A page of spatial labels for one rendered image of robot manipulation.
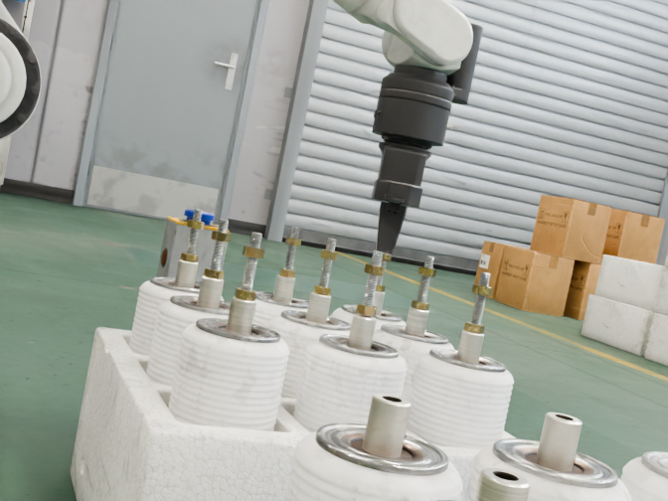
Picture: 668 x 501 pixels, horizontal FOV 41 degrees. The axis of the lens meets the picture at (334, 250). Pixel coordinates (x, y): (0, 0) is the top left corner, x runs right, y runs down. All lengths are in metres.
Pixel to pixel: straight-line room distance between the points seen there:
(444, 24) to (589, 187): 6.08
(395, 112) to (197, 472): 0.51
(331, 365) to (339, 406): 0.04
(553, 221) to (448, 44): 3.72
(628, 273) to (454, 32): 2.85
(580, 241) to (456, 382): 3.85
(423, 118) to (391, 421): 0.61
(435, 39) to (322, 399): 0.45
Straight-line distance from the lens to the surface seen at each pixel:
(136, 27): 5.95
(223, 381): 0.75
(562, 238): 4.65
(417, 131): 1.05
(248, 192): 6.06
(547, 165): 6.90
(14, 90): 1.03
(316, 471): 0.48
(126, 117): 5.91
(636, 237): 4.90
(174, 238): 1.15
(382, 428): 0.50
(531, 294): 4.57
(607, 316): 3.87
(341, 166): 6.17
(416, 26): 1.04
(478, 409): 0.85
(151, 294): 0.98
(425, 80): 1.06
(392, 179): 1.04
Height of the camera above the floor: 0.39
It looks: 4 degrees down
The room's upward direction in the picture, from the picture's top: 11 degrees clockwise
